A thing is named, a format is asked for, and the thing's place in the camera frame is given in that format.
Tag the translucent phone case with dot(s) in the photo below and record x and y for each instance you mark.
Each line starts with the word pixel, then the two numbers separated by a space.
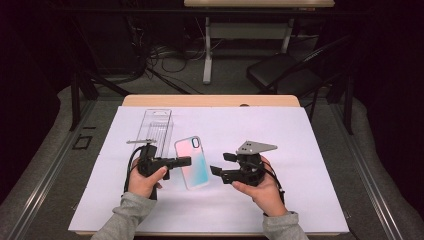
pixel 196 176

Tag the white table sheet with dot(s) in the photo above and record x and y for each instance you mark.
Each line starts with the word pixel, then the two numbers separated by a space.
pixel 233 126

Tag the person's left hand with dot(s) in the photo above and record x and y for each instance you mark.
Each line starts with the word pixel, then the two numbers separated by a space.
pixel 143 186

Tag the black metal stand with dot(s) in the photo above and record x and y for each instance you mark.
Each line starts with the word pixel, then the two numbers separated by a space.
pixel 75 100

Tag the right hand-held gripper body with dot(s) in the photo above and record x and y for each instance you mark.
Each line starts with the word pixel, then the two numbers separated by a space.
pixel 251 166

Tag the black square floor frame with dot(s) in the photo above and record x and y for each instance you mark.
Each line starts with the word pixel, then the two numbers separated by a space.
pixel 76 145

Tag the aluminium floor rail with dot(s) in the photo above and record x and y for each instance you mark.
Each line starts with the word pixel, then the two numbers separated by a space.
pixel 50 173
pixel 366 173

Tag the clear plastic container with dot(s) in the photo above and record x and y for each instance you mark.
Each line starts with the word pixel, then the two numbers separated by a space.
pixel 160 128

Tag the person's right hand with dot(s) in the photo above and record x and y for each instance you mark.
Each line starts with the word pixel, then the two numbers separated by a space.
pixel 268 196

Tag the black folding chair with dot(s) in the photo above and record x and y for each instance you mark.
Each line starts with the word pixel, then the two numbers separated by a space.
pixel 276 70

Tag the desk with white legs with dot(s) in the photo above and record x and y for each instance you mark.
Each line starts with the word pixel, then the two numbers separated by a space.
pixel 207 50

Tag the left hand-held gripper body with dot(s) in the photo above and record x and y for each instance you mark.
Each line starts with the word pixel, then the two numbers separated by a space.
pixel 150 163

